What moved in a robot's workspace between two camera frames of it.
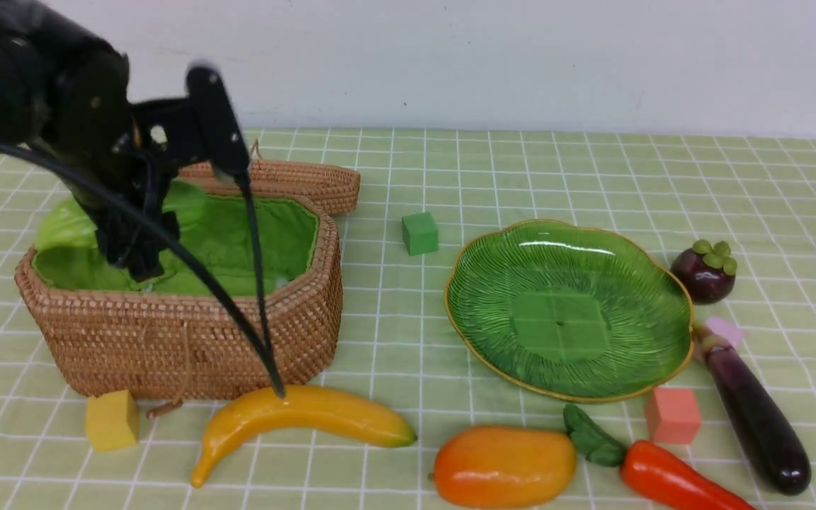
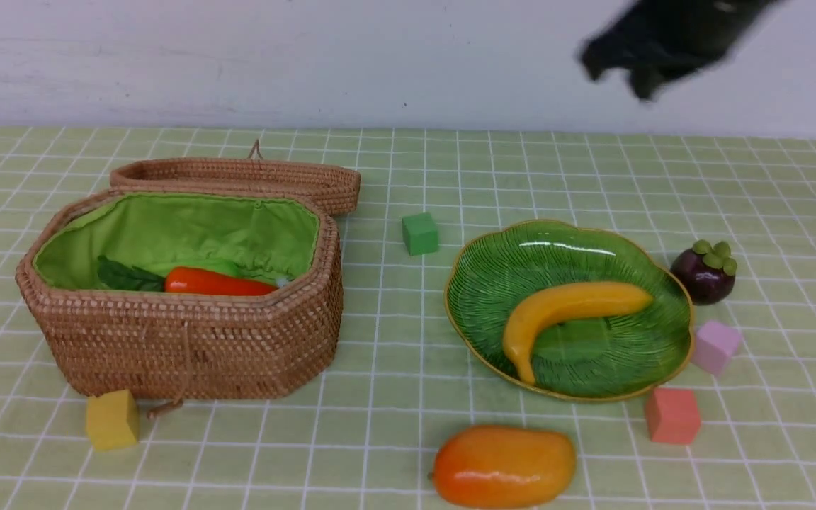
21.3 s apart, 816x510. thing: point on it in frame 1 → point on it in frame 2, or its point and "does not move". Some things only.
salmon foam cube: (672, 415) does not move
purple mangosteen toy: (707, 273) does not move
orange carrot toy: (648, 470) → (190, 280)
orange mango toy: (500, 467) does not move
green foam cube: (421, 233) does not move
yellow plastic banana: (316, 410) → (561, 302)
